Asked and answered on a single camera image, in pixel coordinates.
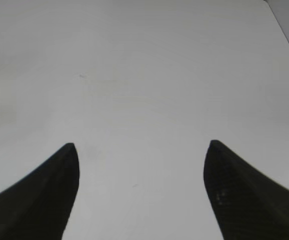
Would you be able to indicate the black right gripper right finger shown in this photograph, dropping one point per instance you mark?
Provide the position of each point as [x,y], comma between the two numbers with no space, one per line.
[246,203]

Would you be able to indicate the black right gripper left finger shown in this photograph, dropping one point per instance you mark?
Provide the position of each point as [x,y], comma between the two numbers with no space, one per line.
[38,206]

